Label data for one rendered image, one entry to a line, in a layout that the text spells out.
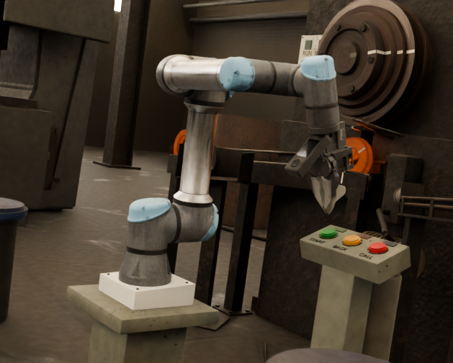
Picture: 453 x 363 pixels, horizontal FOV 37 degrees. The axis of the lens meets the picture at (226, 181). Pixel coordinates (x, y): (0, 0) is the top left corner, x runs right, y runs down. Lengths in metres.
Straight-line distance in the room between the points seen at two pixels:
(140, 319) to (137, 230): 0.25
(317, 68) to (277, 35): 10.73
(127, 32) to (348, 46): 6.94
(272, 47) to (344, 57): 9.80
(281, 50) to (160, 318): 10.42
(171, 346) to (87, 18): 3.20
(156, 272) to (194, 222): 0.18
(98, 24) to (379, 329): 3.57
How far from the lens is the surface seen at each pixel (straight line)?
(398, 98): 2.42
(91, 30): 4.82
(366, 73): 2.41
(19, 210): 2.54
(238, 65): 1.49
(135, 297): 1.86
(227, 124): 5.36
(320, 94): 1.51
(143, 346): 1.92
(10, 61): 5.24
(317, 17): 2.97
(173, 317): 1.87
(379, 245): 1.53
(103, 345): 1.99
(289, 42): 11.95
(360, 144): 2.54
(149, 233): 1.88
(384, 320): 1.72
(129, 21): 9.27
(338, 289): 1.57
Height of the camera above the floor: 0.84
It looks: 5 degrees down
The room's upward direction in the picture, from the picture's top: 8 degrees clockwise
